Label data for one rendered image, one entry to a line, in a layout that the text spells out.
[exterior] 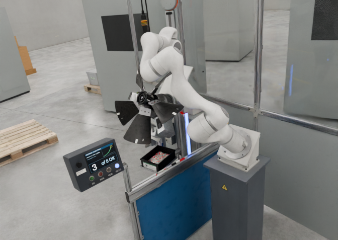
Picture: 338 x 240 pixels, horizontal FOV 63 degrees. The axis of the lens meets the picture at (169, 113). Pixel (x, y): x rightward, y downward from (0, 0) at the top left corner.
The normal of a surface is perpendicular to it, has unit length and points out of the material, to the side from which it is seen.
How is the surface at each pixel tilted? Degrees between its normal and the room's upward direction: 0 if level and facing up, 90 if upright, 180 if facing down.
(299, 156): 90
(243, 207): 90
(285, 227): 0
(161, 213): 90
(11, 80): 90
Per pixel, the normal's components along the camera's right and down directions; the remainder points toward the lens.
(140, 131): -0.05, -0.29
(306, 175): -0.76, 0.33
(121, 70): -0.49, 0.39
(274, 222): -0.10, -0.91
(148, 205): 0.65, 0.24
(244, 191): 0.00, 0.39
